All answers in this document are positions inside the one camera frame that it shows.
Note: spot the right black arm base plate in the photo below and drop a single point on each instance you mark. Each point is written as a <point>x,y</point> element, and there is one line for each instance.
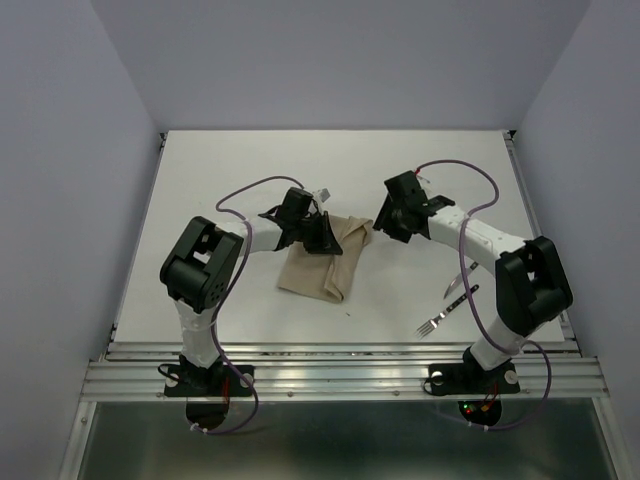
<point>445,379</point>

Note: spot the beige cloth napkin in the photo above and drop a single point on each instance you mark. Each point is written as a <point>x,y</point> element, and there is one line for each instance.
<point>327,277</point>

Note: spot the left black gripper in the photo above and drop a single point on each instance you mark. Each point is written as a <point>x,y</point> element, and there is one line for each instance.
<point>326,243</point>

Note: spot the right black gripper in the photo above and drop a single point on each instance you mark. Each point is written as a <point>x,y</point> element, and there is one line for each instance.
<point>383,221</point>

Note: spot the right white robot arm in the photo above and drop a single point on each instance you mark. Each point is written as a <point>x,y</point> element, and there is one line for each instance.
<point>531,287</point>

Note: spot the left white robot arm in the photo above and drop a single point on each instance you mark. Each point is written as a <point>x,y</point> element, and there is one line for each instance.
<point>206,261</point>

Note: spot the steel fork black handle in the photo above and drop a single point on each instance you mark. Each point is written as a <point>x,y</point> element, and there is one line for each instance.
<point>432,324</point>

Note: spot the steel knife black handle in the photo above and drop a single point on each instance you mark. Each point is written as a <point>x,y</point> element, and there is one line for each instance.
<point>458,279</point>

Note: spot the aluminium front rail frame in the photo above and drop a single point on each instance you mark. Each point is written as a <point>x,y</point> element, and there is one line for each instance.
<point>336,372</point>

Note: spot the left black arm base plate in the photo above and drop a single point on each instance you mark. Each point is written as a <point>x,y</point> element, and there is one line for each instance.
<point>187,381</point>

